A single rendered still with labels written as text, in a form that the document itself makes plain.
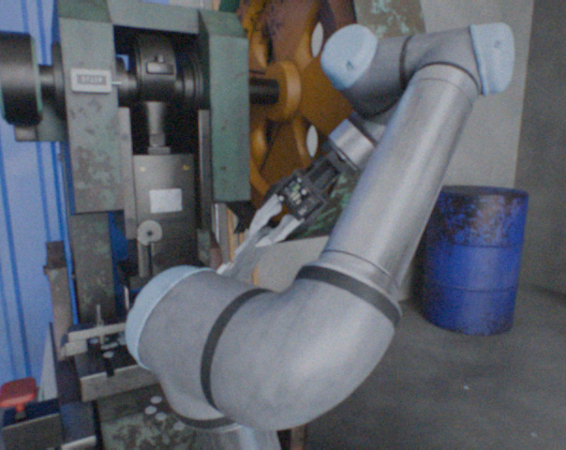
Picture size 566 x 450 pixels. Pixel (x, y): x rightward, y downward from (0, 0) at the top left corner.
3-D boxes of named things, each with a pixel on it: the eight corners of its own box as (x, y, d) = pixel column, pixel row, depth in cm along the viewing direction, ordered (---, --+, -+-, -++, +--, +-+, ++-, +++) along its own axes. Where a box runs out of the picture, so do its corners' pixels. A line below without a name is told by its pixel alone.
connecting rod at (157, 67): (193, 185, 99) (187, 28, 92) (140, 187, 94) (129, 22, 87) (170, 177, 117) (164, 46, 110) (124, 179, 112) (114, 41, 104)
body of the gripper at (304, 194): (266, 195, 66) (323, 138, 62) (275, 188, 74) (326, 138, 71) (301, 231, 66) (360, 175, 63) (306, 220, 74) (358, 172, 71)
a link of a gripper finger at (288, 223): (248, 251, 70) (286, 211, 67) (256, 243, 75) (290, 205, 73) (261, 264, 70) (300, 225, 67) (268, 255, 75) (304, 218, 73)
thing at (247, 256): (174, 367, 85) (171, 364, 85) (260, 265, 99) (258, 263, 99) (168, 332, 60) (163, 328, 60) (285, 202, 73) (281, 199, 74)
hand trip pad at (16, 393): (40, 429, 77) (35, 392, 76) (2, 440, 75) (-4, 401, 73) (40, 408, 83) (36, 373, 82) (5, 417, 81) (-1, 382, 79)
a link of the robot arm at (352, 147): (346, 119, 70) (379, 155, 70) (325, 140, 71) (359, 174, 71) (345, 117, 63) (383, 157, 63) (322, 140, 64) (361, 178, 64)
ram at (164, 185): (205, 273, 102) (201, 147, 96) (141, 282, 95) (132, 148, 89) (184, 255, 117) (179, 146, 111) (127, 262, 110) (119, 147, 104)
